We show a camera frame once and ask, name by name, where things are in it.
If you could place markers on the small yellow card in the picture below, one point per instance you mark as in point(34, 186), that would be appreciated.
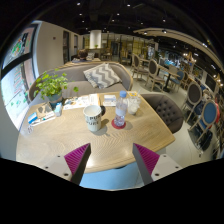
point(130, 94)

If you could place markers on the white round column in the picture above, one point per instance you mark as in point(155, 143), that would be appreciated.
point(95, 39)

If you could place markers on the blue and white card pack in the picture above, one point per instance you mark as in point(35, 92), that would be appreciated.
point(110, 100)

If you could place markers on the dark-framed decorated window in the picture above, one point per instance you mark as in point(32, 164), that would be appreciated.
point(16, 83)

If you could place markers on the group of round-backed chairs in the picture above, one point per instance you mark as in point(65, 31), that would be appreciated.
point(151, 68)

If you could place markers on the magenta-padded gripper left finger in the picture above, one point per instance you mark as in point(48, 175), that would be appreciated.
point(75, 160)

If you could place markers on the person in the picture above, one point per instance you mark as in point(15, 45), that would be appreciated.
point(82, 55)

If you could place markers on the dark grey tufted armchair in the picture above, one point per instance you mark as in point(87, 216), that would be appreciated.
point(165, 111)

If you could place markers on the group of ceiling lights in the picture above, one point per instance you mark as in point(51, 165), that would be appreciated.
point(128, 5)

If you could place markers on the small blue box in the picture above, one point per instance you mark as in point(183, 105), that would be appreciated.
point(58, 109)

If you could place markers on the grey zigzag pillow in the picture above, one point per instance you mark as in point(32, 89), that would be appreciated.
point(101, 75)

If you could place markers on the clear blue-capped water bottle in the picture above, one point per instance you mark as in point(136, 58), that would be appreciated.
point(121, 111)

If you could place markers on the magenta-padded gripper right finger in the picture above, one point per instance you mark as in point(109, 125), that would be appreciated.
point(148, 160)

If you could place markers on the grey curved sofa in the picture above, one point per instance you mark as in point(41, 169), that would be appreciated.
point(73, 75)

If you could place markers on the printed paper leaflet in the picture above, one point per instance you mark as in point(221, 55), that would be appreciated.
point(76, 102)

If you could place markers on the green potted plant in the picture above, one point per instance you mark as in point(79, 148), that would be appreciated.
point(51, 85)

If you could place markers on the white lettered mug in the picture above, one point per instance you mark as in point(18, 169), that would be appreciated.
point(92, 120)

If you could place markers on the flat round red coaster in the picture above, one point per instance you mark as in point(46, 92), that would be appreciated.
point(115, 126)

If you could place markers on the clear plastic cup with straw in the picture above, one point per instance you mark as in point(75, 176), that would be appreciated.
point(134, 105)

